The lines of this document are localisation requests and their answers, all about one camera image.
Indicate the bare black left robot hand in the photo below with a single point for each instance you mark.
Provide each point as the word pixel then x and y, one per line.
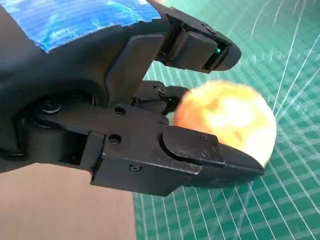
pixel 75 87

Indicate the round toy bread bun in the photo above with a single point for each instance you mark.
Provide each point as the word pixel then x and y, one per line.
pixel 237 117

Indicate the green cutting mat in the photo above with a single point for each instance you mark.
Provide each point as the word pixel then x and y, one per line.
pixel 225 212

